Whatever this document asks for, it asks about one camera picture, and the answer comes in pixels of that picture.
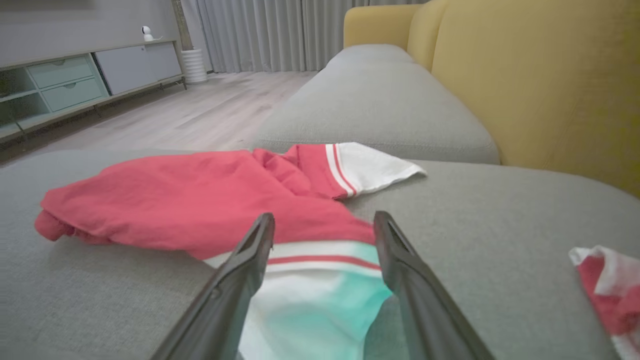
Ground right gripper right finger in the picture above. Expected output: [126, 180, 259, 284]
[373, 210, 496, 360]

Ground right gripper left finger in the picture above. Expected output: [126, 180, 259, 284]
[150, 212, 276, 360]

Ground red shirt with white sleeves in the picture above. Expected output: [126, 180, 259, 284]
[34, 142, 427, 360]

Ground red shorts with white stripe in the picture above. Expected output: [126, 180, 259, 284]
[569, 245, 640, 360]

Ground large grey sofa seat cushion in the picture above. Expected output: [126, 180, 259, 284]
[0, 149, 640, 360]

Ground small grey sofa seat cushion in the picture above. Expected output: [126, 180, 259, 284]
[252, 44, 501, 165]

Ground white ribbed floor vase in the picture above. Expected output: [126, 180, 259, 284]
[181, 48, 208, 85]

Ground yellow sofa back cushion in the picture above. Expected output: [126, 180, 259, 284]
[407, 0, 451, 73]
[431, 0, 640, 198]

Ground low grey media cabinet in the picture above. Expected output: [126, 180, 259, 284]
[0, 39, 187, 146]

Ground pale green cabinet drawer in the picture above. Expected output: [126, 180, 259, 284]
[41, 76, 109, 113]
[27, 54, 96, 90]

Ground grey pleated curtain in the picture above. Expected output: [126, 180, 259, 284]
[181, 0, 431, 75]

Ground brown plant trunk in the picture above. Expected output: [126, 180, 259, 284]
[171, 0, 194, 51]

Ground yellow sofa armrest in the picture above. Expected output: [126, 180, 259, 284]
[343, 4, 423, 51]

